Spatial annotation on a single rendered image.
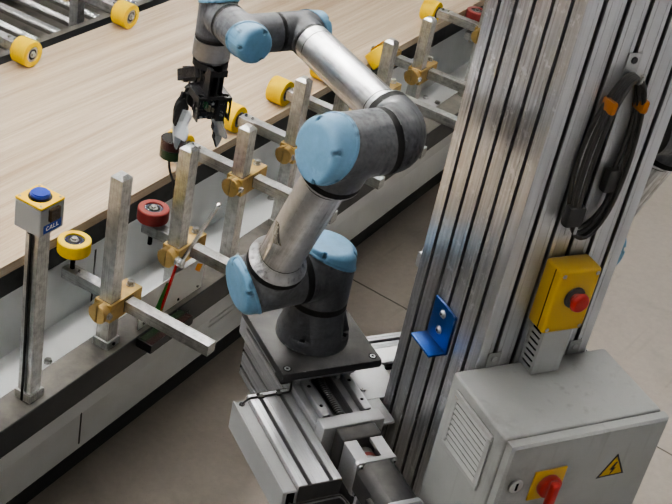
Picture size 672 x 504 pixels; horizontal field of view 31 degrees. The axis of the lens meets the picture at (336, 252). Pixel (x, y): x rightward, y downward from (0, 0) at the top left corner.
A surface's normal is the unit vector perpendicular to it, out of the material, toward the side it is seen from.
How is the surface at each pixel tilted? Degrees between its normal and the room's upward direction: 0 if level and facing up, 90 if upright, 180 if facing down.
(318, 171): 82
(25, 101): 0
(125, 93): 0
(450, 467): 90
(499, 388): 0
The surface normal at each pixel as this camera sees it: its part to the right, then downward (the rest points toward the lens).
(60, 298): 0.84, 0.41
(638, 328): 0.18, -0.83
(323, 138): -0.78, 0.09
